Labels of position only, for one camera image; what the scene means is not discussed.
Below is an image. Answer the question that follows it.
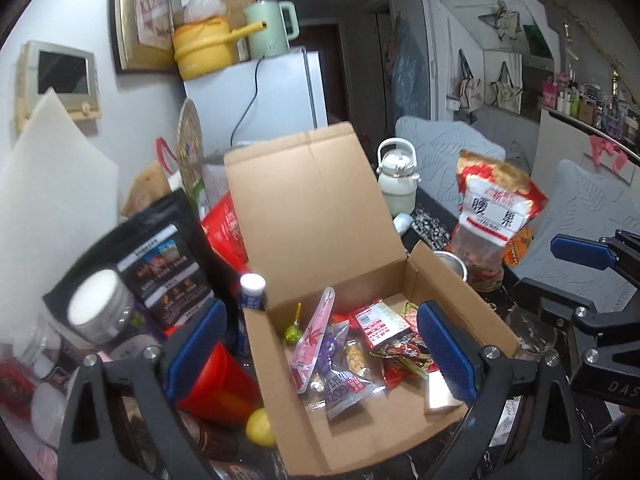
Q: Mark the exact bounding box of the small white blue bottle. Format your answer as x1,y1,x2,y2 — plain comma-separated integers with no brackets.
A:
235,272,267,356

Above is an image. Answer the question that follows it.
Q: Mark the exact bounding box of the waffle snack packet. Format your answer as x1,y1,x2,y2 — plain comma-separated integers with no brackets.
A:
344,339,372,380

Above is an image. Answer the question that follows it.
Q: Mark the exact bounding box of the grey chair cover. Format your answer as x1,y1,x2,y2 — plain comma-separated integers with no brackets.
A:
514,159,639,312
395,116,506,217

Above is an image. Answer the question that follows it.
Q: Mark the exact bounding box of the green electric kettle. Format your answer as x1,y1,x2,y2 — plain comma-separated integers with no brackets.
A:
243,0,299,60

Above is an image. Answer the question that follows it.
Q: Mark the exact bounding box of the grey chair cover far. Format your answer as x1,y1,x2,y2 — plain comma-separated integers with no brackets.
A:
395,116,506,217

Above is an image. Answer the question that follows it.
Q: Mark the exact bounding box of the silver purple snack packet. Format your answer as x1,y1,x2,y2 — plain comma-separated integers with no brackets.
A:
305,320,385,424

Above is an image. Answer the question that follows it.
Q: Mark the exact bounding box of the red canister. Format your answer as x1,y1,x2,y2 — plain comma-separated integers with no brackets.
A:
177,342,260,427

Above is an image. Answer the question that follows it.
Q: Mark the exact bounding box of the cashew nut bag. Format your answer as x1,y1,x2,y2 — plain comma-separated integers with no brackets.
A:
450,150,548,294

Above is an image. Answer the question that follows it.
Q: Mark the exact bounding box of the framed picture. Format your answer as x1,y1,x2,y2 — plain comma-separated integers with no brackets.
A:
108,0,176,74

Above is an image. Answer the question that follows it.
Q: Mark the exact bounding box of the red gift bag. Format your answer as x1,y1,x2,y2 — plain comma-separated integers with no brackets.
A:
201,192,250,274

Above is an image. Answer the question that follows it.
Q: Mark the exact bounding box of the white thermos kettle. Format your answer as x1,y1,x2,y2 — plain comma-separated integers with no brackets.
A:
376,138,421,217

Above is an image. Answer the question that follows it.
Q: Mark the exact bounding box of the tote bag left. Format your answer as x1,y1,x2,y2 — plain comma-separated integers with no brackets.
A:
459,49,484,113

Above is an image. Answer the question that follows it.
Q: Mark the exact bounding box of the gold rectangular box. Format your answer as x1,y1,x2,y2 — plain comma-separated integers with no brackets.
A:
424,370,465,415

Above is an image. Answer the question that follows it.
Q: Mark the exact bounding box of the woven round mat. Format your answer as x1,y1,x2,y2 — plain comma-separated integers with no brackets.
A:
176,99,204,205

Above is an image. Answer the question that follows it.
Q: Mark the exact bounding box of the red white snack packet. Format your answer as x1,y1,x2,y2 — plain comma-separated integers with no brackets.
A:
349,299,411,350

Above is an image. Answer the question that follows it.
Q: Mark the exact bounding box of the dark label jar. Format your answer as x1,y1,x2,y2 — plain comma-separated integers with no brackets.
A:
67,269,134,344

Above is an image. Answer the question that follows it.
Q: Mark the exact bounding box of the yellow saucepan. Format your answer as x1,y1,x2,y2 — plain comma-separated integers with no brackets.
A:
171,18,267,81

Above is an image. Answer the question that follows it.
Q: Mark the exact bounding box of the open cardboard box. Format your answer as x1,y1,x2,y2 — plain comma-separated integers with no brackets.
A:
224,122,518,477

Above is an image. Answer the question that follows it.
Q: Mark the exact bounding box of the white mini fridge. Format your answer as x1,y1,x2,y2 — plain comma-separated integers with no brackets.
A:
184,48,328,155

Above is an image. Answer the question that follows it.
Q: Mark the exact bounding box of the pink love snack packet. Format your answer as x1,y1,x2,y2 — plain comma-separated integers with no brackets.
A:
290,287,335,394

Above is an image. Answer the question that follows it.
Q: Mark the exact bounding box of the yellow lemon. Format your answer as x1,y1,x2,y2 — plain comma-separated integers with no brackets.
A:
245,408,277,448

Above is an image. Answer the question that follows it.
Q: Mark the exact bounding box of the wall intercom panel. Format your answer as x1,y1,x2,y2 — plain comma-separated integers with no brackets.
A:
14,40,102,132

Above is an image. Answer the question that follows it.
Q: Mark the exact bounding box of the black snack pouch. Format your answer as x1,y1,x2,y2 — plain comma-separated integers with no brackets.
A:
43,190,239,344

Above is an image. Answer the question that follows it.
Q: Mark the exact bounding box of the tote bag right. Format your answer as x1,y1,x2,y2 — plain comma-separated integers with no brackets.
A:
491,62,523,114

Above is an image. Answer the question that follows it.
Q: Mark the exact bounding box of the green lollipop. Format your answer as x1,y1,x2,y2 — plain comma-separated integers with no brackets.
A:
284,302,303,346

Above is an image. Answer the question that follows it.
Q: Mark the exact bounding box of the brown gold snack packet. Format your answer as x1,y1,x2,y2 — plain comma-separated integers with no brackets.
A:
370,301,438,389

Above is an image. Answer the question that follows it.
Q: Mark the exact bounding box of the white foam board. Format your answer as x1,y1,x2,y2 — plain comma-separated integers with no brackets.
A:
1,90,118,337

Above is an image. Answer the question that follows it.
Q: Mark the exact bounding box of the grey chair cover near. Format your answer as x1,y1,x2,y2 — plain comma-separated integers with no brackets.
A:
514,159,639,312

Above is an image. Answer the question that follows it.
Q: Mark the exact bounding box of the tote bag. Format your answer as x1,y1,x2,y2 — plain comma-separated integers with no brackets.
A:
459,49,484,113
491,62,523,114

